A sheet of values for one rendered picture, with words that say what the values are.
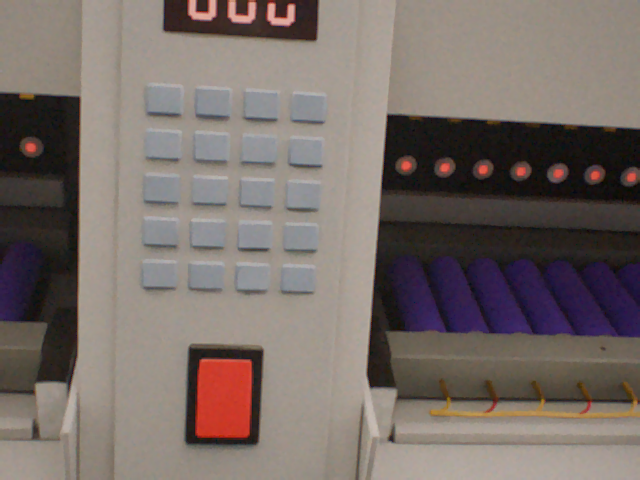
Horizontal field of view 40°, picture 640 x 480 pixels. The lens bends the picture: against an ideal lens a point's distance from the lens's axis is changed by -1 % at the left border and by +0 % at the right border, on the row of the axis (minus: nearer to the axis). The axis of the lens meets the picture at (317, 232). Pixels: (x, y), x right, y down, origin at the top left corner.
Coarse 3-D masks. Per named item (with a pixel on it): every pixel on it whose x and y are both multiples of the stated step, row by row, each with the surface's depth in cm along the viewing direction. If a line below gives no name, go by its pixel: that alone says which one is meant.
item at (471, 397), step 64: (448, 128) 45; (512, 128) 45; (576, 128) 45; (384, 192) 46; (448, 192) 47; (512, 192) 47; (576, 192) 47; (384, 256) 45; (448, 256) 45; (512, 256) 46; (576, 256) 46; (384, 320) 43; (448, 320) 41; (512, 320) 40; (576, 320) 42; (384, 384) 34; (448, 384) 37; (512, 384) 38; (576, 384) 38; (384, 448) 35; (448, 448) 35; (512, 448) 36; (576, 448) 36
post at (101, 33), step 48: (96, 0) 26; (384, 0) 27; (96, 48) 26; (384, 48) 27; (96, 96) 27; (384, 96) 28; (96, 144) 27; (96, 192) 27; (96, 240) 27; (96, 288) 28; (96, 336) 28; (336, 336) 29; (96, 384) 28; (336, 384) 29; (96, 432) 29; (336, 432) 30
